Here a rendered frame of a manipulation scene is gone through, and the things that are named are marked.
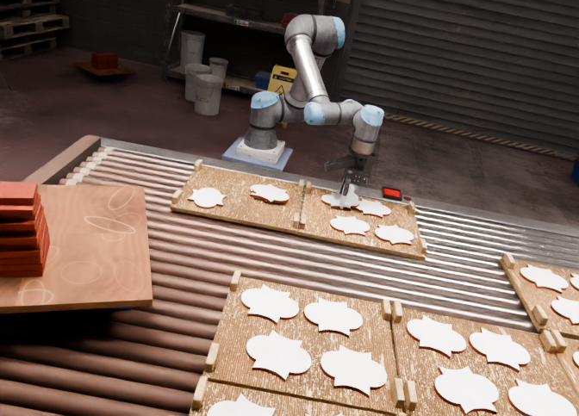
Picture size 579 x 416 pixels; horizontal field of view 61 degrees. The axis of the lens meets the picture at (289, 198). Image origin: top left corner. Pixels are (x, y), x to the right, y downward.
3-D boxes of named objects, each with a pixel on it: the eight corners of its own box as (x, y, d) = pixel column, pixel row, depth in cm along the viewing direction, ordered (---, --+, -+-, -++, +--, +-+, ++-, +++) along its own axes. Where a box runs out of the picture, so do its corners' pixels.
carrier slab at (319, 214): (305, 189, 188) (306, 185, 187) (411, 210, 187) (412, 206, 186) (297, 235, 156) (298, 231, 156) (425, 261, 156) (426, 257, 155)
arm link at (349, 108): (331, 97, 172) (345, 108, 163) (358, 97, 176) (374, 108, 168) (326, 118, 176) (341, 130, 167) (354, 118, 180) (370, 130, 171)
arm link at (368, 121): (376, 104, 167) (389, 113, 160) (367, 134, 172) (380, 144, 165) (357, 102, 164) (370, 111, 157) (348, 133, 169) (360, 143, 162)
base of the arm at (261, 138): (245, 136, 231) (247, 115, 226) (277, 140, 231) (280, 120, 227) (241, 147, 217) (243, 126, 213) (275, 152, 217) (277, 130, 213)
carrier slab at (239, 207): (197, 168, 188) (197, 164, 187) (302, 188, 188) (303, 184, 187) (169, 210, 157) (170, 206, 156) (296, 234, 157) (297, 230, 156)
